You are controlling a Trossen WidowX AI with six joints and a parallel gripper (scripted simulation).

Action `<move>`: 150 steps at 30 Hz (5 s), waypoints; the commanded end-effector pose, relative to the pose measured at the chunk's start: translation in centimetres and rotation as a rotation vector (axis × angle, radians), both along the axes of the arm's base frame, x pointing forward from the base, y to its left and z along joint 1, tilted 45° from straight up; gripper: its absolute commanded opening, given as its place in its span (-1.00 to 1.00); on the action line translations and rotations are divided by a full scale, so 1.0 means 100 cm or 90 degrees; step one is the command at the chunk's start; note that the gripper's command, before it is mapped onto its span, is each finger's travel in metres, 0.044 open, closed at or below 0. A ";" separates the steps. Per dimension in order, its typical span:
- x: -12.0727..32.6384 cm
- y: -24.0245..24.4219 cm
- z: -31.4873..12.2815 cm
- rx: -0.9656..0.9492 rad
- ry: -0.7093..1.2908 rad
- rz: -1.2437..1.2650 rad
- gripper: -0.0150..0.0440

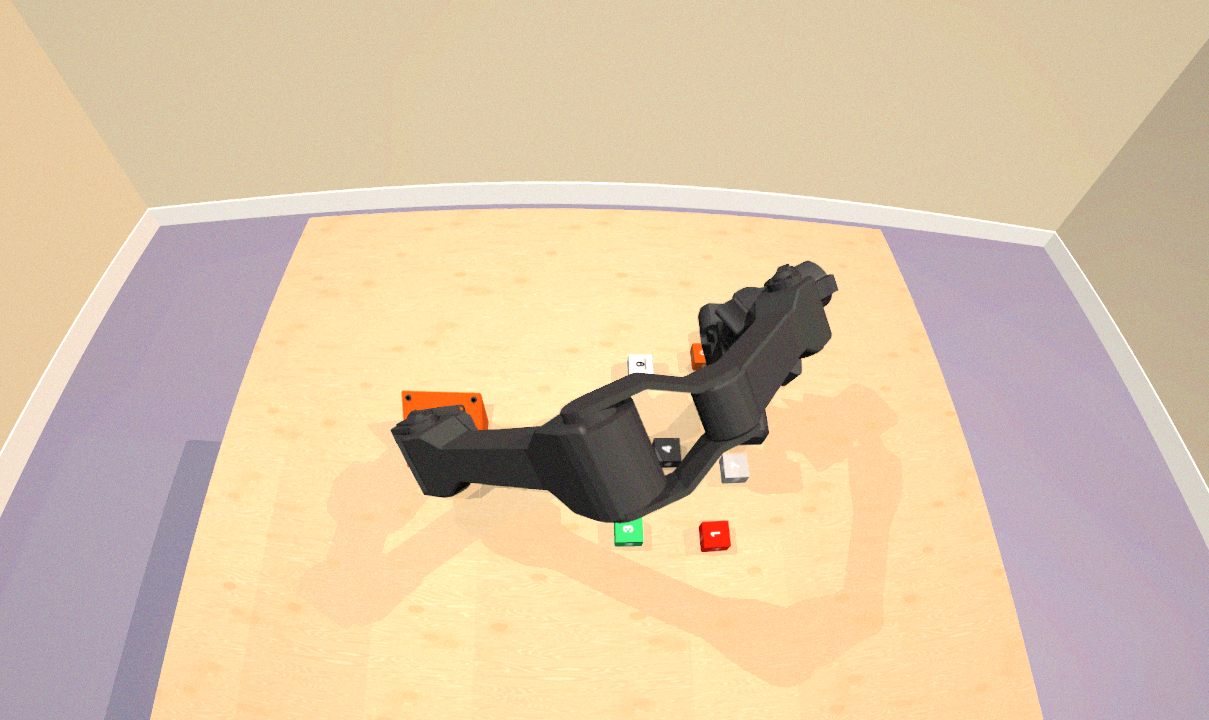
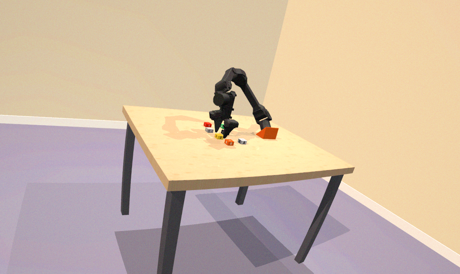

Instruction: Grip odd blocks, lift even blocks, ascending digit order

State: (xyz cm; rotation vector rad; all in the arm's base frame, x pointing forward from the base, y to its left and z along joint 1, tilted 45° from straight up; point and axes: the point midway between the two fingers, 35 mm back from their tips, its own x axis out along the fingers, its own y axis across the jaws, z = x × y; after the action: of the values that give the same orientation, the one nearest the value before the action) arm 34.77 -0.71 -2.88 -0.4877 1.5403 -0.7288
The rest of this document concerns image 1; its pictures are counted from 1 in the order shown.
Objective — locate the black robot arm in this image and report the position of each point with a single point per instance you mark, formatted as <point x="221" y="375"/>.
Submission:
<point x="595" y="456"/>

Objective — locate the green block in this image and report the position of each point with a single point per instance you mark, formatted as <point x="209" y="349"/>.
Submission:
<point x="628" y="534"/>

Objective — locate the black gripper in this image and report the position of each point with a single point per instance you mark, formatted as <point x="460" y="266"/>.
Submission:
<point x="714" y="346"/>

